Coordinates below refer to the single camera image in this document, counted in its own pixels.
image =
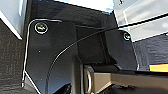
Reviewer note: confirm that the thick grey robot torso limb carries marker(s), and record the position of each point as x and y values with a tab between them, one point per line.
126	80

